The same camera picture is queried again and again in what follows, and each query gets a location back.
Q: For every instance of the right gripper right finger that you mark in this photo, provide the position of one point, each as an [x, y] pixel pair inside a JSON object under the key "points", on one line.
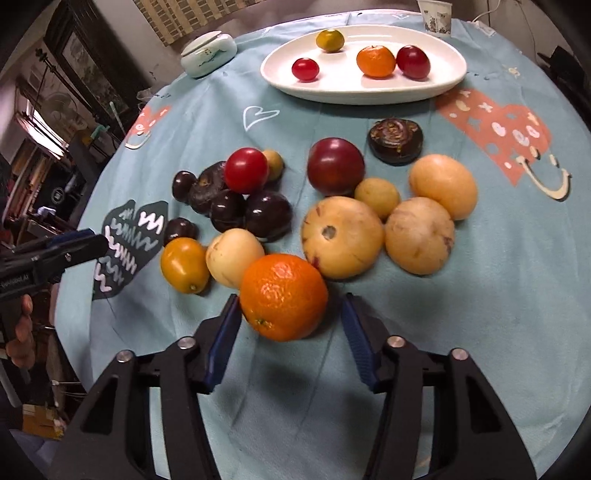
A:
{"points": [[474, 436]]}

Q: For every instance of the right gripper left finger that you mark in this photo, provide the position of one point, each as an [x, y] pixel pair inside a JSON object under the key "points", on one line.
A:
{"points": [[109, 437]]}

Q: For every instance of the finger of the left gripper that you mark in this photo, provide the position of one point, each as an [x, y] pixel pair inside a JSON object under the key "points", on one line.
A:
{"points": [[77, 247]]}

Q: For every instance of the small dark purple plum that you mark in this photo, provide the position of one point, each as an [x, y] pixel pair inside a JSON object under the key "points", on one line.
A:
{"points": [[179, 228], [181, 185]]}

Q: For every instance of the yellow-orange tomato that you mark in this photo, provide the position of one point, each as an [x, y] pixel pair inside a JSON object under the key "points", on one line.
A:
{"points": [[183, 265]]}

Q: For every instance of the pale cream round fruit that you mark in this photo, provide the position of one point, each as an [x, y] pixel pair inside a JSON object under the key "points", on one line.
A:
{"points": [[230, 254]]}

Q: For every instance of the tan round fruit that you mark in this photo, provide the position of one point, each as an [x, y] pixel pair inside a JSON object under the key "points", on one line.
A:
{"points": [[420, 236]]}

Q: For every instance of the bright red cherry tomato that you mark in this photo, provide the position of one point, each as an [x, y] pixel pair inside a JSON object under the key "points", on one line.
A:
{"points": [[246, 171]]}

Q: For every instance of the large orange tangerine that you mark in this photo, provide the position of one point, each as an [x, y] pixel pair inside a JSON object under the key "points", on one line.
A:
{"points": [[283, 297]]}

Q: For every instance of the large tan dimpled fruit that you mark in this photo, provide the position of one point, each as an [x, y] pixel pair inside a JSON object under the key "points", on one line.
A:
{"points": [[342, 237]]}

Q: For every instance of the small tan longan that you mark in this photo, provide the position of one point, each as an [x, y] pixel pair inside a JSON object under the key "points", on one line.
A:
{"points": [[379, 194]]}

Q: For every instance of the orange-tan smooth round fruit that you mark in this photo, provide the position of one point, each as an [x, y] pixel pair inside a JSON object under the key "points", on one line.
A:
{"points": [[447, 181]]}

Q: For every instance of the person's left hand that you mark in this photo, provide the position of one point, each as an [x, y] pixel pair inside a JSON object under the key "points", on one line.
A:
{"points": [[21, 350]]}

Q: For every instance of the dark framed cabinet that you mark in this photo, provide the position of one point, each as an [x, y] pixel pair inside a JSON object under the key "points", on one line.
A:
{"points": [[95, 62]]}

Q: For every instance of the small tan fruit behind tomato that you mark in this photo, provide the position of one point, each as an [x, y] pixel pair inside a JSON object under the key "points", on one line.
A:
{"points": [[275, 164]]}

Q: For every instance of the pale green lidded jar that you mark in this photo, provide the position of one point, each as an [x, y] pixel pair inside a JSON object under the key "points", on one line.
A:
{"points": [[208, 52]]}

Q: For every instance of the checkered curtain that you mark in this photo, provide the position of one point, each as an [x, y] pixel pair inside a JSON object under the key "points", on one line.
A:
{"points": [[171, 20]]}

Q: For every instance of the large dark red plum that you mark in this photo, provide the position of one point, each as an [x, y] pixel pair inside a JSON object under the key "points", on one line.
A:
{"points": [[335, 166]]}

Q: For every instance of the dark brown water chestnut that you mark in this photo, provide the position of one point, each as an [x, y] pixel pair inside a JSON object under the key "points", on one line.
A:
{"points": [[396, 141]]}

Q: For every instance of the red cherry tomato on plate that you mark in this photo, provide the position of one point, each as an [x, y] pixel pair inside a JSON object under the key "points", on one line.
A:
{"points": [[305, 69]]}

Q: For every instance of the white oval plate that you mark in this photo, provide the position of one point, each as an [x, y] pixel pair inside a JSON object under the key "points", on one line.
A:
{"points": [[340, 80]]}

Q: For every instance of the yellow-green tomato on plate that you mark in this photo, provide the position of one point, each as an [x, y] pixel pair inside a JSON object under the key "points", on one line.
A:
{"points": [[330, 40]]}

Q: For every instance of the dark red plum on plate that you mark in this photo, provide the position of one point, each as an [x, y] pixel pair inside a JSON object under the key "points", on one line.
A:
{"points": [[414, 62]]}

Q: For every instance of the orange tangerine on plate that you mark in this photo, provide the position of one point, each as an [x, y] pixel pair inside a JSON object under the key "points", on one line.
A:
{"points": [[376, 61]]}

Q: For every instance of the white paper cup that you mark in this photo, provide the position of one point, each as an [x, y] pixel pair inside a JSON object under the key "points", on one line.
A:
{"points": [[437, 16]]}

